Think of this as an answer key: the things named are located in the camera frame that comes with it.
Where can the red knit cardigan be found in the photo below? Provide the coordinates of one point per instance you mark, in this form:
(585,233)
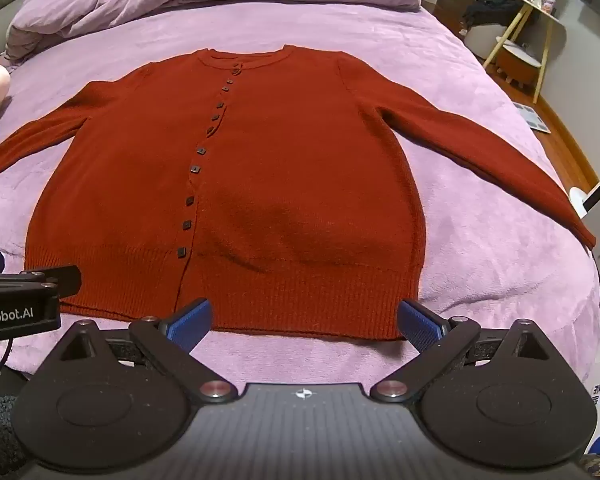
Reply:
(290,160)

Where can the grey armchair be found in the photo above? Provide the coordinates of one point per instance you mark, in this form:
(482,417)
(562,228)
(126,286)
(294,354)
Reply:
(487,37)

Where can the blue patterned booklet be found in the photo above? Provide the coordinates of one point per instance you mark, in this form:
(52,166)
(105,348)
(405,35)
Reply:
(532,117)

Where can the orange stool with white top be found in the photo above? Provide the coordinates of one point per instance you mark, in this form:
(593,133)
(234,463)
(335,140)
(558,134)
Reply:
(517,62)

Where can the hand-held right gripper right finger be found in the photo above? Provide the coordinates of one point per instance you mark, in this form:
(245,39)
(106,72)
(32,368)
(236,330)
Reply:
(420,325)

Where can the yellow-legged side table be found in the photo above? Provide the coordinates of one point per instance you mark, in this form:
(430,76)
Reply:
(522,10)

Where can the black clothes pile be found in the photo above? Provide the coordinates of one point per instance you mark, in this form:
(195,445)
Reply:
(490,7)

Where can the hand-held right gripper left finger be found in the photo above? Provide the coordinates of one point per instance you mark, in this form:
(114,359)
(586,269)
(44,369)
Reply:
(190,325)

